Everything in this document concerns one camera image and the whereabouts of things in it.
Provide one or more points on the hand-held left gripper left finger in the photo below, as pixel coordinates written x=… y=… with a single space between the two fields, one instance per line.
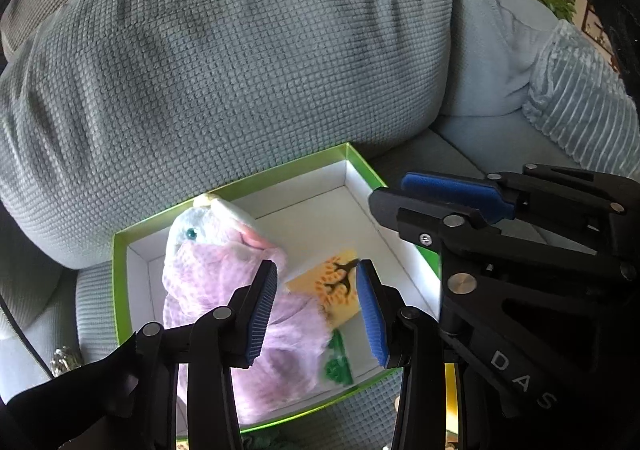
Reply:
x=260 y=315

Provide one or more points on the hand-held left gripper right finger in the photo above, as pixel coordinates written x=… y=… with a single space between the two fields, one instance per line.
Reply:
x=372 y=315

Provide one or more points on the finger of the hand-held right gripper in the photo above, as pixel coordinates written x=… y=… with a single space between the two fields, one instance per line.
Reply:
x=450 y=192
x=415 y=217

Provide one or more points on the purple mesh bath pouf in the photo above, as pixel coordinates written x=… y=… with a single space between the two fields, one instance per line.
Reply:
x=290 y=345

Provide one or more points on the green printed plastic bag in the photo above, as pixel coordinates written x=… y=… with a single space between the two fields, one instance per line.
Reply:
x=340 y=360

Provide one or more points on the beige tissue pack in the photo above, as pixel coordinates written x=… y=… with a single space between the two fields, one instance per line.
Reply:
x=325 y=280

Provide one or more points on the pale blue plush elephant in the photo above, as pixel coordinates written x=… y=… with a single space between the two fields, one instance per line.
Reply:
x=200 y=230

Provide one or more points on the green cardboard box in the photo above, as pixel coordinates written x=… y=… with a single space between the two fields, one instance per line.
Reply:
x=310 y=190

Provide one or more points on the striped grey pillow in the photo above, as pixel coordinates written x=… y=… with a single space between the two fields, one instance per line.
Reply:
x=585 y=94

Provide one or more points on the steel wool scourer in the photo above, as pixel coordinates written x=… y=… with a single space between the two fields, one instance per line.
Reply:
x=67 y=361

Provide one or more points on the grey sofa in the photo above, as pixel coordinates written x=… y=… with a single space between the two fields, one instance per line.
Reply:
x=225 y=79

